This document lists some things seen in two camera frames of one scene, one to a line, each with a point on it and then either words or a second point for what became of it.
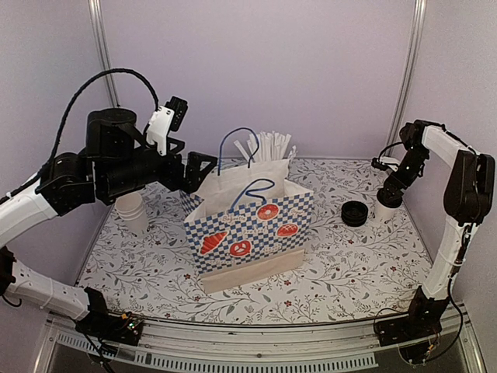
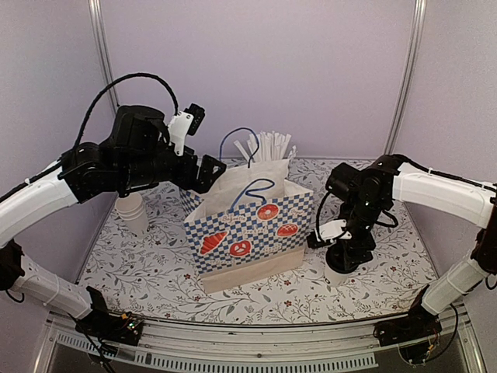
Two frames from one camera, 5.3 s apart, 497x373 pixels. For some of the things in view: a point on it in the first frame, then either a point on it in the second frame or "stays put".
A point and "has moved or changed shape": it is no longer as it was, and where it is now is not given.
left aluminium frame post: [97, 20] stays put
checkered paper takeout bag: [247, 224] stays put
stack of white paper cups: [130, 208] stays put
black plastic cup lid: [390, 199] has moved or changed shape
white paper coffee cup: [387, 215] to [335, 279]
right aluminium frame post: [411, 62] stays put
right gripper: [390, 183] to [353, 249]
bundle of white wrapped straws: [272, 146] stays put
